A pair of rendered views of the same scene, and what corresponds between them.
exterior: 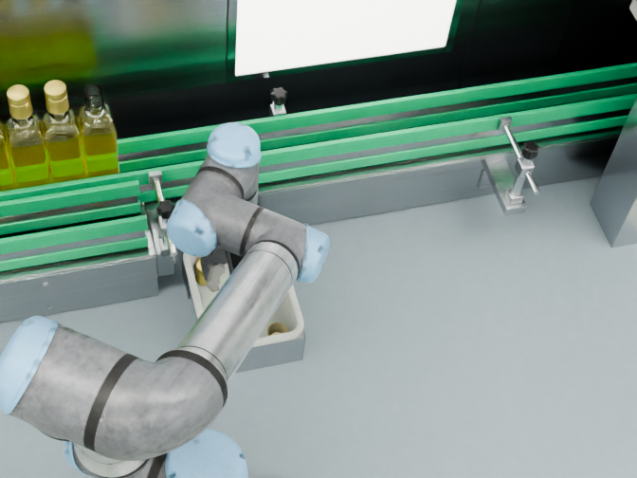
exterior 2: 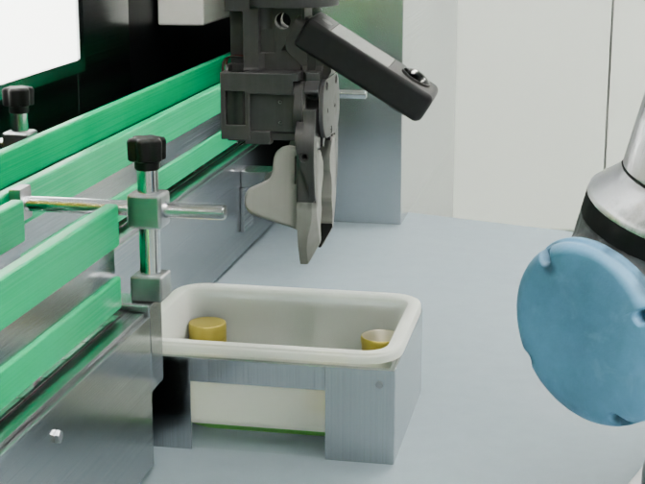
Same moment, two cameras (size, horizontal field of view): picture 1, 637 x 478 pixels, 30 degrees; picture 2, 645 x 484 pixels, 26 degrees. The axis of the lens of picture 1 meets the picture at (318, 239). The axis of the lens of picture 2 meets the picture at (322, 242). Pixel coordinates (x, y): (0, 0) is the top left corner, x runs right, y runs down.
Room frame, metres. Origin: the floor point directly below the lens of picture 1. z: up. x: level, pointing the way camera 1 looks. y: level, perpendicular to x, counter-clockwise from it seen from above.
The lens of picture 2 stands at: (0.47, 1.05, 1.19)
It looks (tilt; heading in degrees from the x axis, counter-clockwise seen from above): 14 degrees down; 303
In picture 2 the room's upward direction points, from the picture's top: straight up
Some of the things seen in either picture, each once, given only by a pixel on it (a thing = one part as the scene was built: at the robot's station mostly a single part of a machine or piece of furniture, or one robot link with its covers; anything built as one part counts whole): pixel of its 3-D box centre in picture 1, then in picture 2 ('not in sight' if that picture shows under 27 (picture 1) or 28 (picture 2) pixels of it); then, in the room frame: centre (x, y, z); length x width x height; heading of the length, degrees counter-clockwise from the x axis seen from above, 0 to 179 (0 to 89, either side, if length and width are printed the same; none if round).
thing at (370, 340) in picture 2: (277, 337); (380, 359); (1.05, 0.05, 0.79); 0.04 x 0.04 x 0.04
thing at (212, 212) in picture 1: (214, 217); not in sight; (0.98, 0.15, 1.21); 0.11 x 0.11 x 0.08; 74
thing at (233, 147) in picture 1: (232, 163); not in sight; (1.08, 0.14, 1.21); 0.09 x 0.08 x 0.11; 164
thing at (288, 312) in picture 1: (242, 302); (280, 363); (1.11, 0.12, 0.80); 0.22 x 0.17 x 0.09; 21
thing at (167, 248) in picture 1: (164, 216); (118, 217); (1.16, 0.26, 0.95); 0.17 x 0.03 x 0.12; 21
